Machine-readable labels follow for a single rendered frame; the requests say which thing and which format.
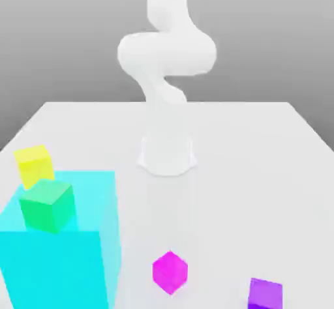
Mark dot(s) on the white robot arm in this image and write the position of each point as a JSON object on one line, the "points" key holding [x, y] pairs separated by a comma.
{"points": [[167, 53]]}

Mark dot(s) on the small magenta cube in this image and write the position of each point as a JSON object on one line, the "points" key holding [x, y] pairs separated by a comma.
{"points": [[170, 272]]}

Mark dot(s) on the small yellow cube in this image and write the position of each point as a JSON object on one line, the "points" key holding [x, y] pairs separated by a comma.
{"points": [[32, 165]]}

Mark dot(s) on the small green cube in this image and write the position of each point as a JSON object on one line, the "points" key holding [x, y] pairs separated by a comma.
{"points": [[47, 207]]}

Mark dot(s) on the small purple cube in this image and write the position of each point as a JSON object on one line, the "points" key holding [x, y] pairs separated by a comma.
{"points": [[264, 294]]}

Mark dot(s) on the large cyan box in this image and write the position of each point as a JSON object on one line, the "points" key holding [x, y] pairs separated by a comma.
{"points": [[52, 267]]}

